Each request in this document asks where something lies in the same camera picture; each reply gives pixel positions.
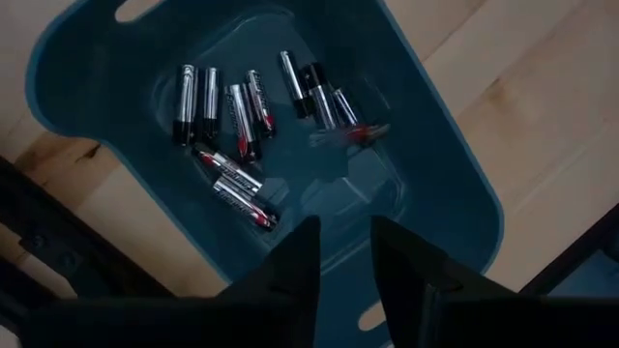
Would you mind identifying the dark teal plastic bin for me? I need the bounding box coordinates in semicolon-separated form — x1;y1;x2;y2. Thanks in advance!
24;0;505;348

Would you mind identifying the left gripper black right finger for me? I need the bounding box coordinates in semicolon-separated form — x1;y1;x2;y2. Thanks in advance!
370;216;515;348

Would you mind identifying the Energizer Max silver battery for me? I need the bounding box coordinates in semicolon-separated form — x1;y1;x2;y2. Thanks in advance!
172;63;199;147

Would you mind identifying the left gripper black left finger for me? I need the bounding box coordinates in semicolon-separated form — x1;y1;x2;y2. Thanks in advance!
220;216;323;348

